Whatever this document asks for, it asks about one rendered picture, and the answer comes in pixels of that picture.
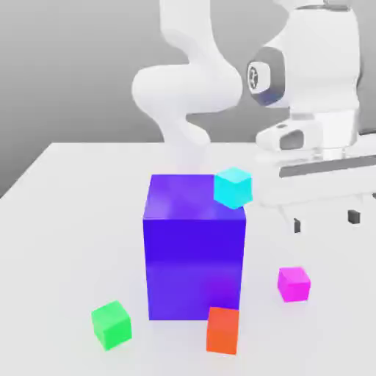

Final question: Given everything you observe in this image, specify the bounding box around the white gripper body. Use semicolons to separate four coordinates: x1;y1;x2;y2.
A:
254;148;376;209

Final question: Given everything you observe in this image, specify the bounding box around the small magenta cube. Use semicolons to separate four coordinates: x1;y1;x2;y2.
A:
277;266;311;303

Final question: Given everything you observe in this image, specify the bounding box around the small cyan cube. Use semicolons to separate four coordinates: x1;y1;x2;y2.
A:
213;166;253;210

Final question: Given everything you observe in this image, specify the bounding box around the small orange cube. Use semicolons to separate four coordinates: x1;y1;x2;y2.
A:
206;306;240;355

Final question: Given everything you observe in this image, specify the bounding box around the small green cube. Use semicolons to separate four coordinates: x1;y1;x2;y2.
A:
91;300;133;352

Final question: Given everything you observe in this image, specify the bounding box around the large blue box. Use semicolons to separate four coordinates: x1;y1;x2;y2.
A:
142;173;247;322

